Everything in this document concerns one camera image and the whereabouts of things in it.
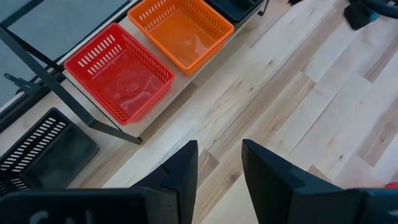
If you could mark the black aluminium table frame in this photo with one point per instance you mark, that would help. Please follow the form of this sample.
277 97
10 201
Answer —
21 84

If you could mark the orange slotted plastic basket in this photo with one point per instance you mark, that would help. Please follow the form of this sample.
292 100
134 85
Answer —
183 37

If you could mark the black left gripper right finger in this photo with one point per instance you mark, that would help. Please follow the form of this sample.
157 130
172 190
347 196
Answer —
280 193

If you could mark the black metal wooden board shelf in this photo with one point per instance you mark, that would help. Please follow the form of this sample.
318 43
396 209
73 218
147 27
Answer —
46 74

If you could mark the red slotted plastic basket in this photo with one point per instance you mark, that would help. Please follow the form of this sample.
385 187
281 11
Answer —
124 81

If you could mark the black slotted plastic basket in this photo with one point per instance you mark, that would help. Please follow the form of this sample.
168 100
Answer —
56 158
233 9

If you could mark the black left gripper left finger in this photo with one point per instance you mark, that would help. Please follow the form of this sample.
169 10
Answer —
183 174

